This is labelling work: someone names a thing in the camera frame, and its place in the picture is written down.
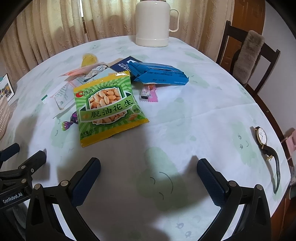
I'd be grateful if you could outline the white printed food pouch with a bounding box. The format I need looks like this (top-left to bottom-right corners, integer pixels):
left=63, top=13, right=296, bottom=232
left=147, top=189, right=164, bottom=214
left=42, top=82, right=75, bottom=118

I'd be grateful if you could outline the purple candy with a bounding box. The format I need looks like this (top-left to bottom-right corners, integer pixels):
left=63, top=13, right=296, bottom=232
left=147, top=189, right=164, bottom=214
left=62, top=111, right=78, bottom=131

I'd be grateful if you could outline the orange wafer packet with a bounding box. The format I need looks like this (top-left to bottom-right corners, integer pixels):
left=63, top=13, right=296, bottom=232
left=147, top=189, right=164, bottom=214
left=61, top=63, right=106, bottom=76

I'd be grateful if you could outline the green peanut snack bag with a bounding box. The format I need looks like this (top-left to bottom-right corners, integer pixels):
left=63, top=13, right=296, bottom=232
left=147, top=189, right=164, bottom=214
left=73, top=71, right=149, bottom=147

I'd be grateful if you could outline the yellow jelly cup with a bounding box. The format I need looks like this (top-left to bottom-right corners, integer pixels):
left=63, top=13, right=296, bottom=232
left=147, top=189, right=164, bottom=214
left=81, top=53, right=98, bottom=67

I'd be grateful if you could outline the navy soda cracker pack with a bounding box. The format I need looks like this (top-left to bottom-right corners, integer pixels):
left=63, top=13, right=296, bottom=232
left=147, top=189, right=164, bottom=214
left=109, top=56, right=141, bottom=72

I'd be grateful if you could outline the pink cake snack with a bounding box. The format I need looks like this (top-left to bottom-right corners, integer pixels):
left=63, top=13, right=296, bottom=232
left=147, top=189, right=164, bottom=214
left=140, top=84, right=158, bottom=102

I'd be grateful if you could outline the blue snack packet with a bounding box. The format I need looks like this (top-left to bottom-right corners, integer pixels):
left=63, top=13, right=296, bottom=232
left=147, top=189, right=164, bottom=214
left=128, top=62, right=189, bottom=85

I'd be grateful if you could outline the small silver blue sachet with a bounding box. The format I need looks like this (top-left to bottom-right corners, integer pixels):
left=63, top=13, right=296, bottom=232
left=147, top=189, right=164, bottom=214
left=68, top=65, right=116, bottom=87

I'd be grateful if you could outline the pink plastic basket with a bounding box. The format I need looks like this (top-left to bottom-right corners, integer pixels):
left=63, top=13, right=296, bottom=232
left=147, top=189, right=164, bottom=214
left=0, top=96, right=10, bottom=139

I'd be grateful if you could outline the photo calendar card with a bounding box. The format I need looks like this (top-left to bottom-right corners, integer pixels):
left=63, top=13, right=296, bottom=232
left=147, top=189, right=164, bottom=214
left=0, top=74, right=15, bottom=101

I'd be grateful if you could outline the wristwatch with white dial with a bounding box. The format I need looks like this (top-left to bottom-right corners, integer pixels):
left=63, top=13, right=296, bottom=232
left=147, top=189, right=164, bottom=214
left=254, top=126, right=281, bottom=194

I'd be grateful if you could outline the pink small chair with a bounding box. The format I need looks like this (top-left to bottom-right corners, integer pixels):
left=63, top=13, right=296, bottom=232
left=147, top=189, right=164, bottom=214
left=281, top=128, right=295, bottom=167

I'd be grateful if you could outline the beige curtain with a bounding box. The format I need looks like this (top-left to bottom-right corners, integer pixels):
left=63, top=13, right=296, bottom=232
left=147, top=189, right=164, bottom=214
left=1, top=1, right=234, bottom=83

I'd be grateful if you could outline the dark wooden chair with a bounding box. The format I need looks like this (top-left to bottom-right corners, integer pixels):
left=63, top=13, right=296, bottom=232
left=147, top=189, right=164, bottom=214
left=216, top=21, right=284, bottom=141

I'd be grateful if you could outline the green patterned tablecloth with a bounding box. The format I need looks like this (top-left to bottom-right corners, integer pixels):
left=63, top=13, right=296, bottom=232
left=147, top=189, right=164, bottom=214
left=1, top=36, right=290, bottom=240

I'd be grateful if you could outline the grey fuzzy chair cover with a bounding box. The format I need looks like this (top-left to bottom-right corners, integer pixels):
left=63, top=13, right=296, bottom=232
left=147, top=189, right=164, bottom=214
left=233, top=30, right=264, bottom=86

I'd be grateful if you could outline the cream thermos jug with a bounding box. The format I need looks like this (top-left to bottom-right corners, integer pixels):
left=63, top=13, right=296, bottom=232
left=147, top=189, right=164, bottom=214
left=135, top=1, right=180, bottom=47

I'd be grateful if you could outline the wooden door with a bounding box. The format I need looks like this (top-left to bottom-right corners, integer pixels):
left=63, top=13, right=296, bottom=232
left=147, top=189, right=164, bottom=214
left=221, top=0, right=265, bottom=72

